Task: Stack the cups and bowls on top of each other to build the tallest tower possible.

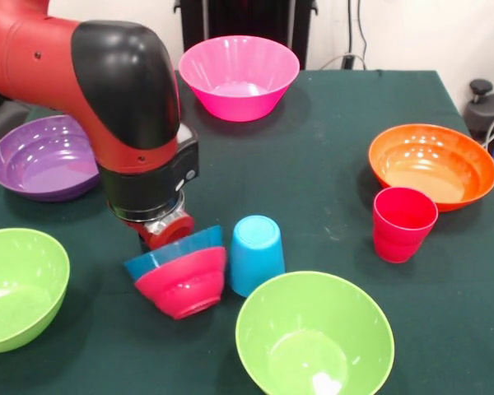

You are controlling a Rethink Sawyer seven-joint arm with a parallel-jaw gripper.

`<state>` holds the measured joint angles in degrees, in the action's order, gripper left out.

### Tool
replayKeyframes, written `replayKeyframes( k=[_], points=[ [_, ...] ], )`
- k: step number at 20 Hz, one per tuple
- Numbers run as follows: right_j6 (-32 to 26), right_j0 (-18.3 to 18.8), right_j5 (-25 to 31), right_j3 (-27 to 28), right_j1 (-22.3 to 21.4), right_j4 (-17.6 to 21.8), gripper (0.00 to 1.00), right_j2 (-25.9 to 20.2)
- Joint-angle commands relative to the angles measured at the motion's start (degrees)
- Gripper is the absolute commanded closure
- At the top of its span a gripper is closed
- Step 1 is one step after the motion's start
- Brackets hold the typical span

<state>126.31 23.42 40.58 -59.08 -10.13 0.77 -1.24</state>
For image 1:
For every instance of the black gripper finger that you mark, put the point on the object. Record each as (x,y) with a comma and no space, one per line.
(143,243)

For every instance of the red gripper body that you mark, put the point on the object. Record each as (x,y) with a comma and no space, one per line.
(173,232)

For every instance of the small blue plastic bowl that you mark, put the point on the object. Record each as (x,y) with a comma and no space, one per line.
(181,249)

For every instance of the small red plastic bowl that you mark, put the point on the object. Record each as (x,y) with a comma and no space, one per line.
(185,284)

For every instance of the blue plastic cup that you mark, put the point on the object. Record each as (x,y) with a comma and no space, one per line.
(255,255)

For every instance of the light green plastic bowl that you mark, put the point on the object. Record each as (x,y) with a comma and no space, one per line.
(313,329)
(20,288)

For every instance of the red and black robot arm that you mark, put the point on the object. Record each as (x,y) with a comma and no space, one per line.
(86,82)

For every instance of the shallow purple plastic bowl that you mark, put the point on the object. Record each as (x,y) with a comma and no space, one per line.
(45,164)

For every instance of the dark green table cloth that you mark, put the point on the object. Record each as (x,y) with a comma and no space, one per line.
(313,185)

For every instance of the large pink plastic bowl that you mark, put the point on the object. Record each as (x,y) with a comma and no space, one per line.
(239,61)

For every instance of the red plastic cup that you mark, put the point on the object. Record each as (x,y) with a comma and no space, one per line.
(399,238)

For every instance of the shallow orange plastic bowl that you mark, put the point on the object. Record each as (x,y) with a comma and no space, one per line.
(432,168)

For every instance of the black floor stand base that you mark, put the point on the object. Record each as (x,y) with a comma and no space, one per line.
(486,111)

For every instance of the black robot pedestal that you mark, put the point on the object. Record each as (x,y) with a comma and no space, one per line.
(239,18)

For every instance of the black wall plug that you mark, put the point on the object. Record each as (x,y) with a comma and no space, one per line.
(348,61)

